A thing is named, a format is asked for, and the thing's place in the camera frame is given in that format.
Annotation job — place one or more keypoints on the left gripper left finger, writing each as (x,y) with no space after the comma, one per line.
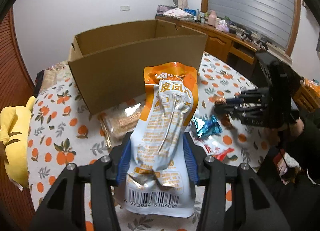
(63,207)

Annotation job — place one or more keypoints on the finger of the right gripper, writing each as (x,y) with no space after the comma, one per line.
(254,96)
(253,116)

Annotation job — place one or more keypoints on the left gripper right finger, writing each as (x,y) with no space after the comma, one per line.
(234,198)

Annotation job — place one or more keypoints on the small brown snack packet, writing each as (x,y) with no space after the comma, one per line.
(218,100)

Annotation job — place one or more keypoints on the orange white chicken feet packet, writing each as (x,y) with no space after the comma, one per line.
(157,180)

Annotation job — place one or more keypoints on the teal blue snack wrapper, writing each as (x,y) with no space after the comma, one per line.
(207,127)

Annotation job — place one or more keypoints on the white red snack packet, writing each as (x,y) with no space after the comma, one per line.
(213,148)

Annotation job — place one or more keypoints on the wooden sideboard cabinet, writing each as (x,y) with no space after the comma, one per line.
(227,47)

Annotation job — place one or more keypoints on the orange print tablecloth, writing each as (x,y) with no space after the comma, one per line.
(62,130)

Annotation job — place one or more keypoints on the grey window blind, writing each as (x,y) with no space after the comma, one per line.
(270,18)

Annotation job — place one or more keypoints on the pink thermos bottle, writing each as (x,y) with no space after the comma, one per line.
(212,19)

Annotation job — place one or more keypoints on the clear packed sesame cake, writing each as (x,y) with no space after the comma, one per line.
(118,121)

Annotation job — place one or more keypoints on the yellow plush toy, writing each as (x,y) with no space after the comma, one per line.
(15,122)

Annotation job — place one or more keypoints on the folded floral cloth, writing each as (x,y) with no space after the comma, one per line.
(177,13)

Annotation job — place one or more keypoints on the brown louvered wardrobe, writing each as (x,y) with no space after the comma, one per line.
(17,99)

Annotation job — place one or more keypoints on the floral bed quilt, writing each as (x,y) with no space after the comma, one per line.
(51,76)

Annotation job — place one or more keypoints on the brown cardboard box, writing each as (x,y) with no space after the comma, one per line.
(108,62)

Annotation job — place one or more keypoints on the white wall switch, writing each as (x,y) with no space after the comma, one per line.
(125,8)

